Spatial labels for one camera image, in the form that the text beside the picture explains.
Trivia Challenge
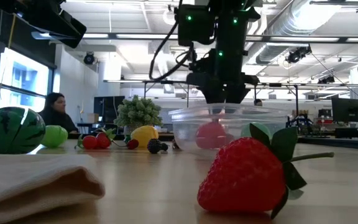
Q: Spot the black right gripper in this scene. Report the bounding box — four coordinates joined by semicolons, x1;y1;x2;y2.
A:
185;72;260;105

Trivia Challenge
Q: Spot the green bell pepper toy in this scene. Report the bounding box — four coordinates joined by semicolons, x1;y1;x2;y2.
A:
240;121;273;139

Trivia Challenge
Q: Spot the clear plastic tupperware container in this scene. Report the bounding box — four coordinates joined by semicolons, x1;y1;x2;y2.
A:
168;103;288;156

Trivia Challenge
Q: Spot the yellow bell pepper toy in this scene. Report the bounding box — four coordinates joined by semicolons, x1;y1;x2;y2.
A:
124;125;160;149

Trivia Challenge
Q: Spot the strawberry toy with pale leaves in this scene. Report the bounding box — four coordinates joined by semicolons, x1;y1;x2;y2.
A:
95;127;117;149

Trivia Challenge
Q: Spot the light green round toy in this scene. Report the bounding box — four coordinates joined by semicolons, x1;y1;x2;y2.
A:
40;124;69;149

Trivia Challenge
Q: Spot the striped watermelon toy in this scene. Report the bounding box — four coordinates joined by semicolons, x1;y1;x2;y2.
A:
0;106;47;155

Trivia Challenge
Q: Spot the blackberry toy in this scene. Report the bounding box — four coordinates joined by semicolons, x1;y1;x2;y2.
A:
147;138;162;154

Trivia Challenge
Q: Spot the potted green artificial plant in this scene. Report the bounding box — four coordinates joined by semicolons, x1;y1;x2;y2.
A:
113;95;163;138

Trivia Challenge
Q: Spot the dark red cherry toy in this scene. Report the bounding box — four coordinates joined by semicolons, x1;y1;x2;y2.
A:
112;138;140;151

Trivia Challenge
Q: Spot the ceiling light strip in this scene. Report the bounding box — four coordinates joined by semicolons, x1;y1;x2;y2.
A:
31;30;358;43

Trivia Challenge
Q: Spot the black computer monitor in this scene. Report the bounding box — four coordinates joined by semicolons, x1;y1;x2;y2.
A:
93;95;126;124
331;98;358;124

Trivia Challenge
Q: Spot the cardboard box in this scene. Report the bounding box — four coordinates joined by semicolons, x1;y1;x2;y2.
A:
87;112;101;124

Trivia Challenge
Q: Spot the large window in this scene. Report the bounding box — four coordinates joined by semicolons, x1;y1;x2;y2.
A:
0;46;55;113

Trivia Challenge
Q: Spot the beige folded cloth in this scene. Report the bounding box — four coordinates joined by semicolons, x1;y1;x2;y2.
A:
0;153;106;224

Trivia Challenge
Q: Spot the black metal gantry frame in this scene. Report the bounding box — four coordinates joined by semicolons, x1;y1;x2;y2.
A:
103;79;358;118

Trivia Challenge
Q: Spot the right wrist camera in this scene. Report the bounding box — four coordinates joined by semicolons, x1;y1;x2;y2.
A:
175;3;216;47

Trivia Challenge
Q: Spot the silver ventilation duct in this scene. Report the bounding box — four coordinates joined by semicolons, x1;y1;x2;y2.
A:
247;0;343;66

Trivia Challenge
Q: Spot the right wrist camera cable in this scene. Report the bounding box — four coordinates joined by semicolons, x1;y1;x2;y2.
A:
149;0;195;82

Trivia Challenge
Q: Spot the black ceiling camera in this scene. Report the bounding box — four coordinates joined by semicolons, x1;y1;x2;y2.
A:
318;75;336;85
285;45;313;65
83;52;96;65

